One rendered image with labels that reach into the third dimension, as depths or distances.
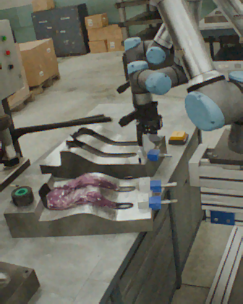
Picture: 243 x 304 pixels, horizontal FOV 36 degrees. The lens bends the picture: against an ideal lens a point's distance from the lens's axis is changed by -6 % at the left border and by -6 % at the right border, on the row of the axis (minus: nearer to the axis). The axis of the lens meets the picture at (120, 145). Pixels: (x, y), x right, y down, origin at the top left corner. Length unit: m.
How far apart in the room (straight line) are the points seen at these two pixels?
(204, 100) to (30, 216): 0.69
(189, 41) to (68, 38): 7.59
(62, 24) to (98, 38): 0.87
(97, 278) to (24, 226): 0.35
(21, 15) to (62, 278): 8.96
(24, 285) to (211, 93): 0.73
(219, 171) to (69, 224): 0.52
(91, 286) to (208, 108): 0.59
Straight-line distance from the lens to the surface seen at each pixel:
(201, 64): 1.06
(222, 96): 1.04
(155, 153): 1.52
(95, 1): 8.71
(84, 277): 1.17
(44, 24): 8.86
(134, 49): 1.69
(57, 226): 1.33
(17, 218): 1.35
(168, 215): 1.81
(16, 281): 1.13
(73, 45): 8.58
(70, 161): 1.64
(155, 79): 1.29
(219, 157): 1.17
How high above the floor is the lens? 1.59
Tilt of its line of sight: 25 degrees down
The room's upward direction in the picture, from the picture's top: 10 degrees counter-clockwise
